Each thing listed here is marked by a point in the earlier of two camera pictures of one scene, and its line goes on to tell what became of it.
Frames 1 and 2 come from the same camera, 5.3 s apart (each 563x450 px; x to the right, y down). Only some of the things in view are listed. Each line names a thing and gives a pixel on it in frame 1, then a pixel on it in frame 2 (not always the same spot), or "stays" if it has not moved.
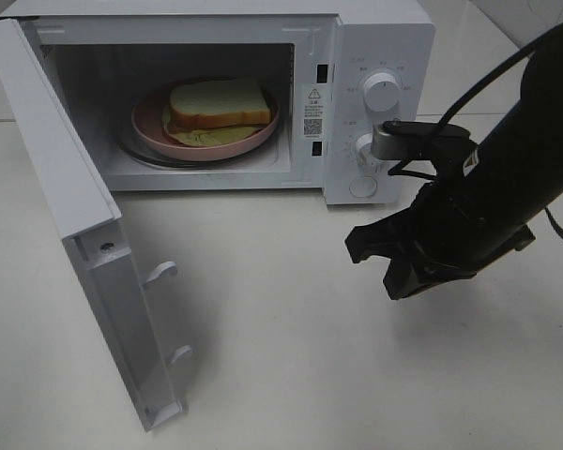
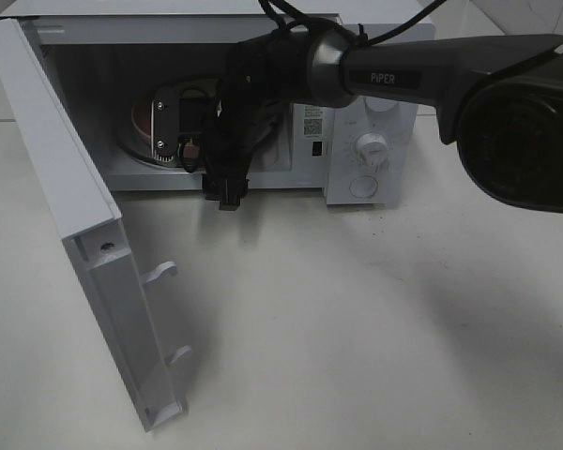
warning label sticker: x=313 y=112 stays
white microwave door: x=84 y=213 stays
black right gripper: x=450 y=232 to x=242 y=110
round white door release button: x=363 y=187 stays
